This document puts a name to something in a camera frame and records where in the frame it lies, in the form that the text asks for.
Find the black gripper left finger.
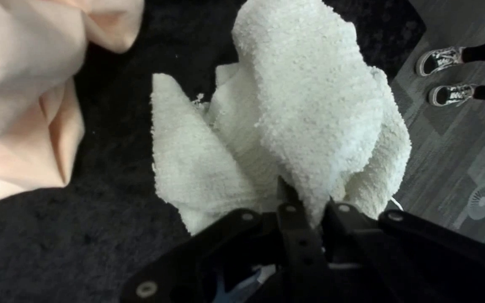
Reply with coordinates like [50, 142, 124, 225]
[119, 174, 330, 303]

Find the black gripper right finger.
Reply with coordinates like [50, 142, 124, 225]
[320, 194, 485, 303]

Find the large white terry towel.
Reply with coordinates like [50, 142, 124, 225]
[150, 0, 414, 235]

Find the peach cream cloth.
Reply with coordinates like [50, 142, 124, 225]
[0, 0, 146, 210]

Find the black velvet tablecloth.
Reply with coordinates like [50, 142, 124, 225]
[0, 0, 426, 303]

